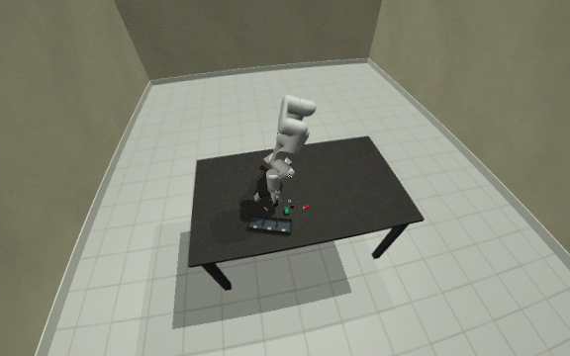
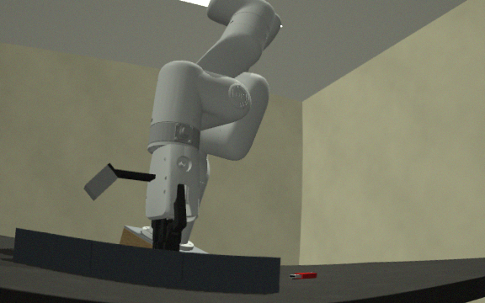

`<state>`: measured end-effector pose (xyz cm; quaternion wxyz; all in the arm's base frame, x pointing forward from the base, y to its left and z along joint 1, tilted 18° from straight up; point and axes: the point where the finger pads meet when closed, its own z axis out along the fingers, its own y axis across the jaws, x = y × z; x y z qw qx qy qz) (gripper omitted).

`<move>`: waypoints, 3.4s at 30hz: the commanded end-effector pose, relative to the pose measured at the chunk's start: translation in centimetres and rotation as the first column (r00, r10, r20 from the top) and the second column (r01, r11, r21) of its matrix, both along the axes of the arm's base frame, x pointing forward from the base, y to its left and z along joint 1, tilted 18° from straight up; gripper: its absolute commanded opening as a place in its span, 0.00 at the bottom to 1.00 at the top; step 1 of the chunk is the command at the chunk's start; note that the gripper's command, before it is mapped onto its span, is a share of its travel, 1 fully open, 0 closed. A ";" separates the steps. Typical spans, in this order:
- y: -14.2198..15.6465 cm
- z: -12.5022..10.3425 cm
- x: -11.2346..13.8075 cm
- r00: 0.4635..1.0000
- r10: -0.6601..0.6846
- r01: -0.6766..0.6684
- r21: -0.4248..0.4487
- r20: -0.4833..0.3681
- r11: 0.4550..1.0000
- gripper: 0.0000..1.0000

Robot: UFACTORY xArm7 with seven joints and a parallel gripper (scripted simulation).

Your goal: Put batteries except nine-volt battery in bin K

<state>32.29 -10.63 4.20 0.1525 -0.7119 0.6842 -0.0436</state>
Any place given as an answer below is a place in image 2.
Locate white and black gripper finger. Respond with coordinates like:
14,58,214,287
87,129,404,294
157,184,187,251
151,219,161,249

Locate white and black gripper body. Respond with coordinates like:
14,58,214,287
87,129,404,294
146,141,200,222

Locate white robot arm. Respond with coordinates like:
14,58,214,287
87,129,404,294
84,0,281,207

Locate red usb stick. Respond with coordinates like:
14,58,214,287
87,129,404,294
290,273,317,279

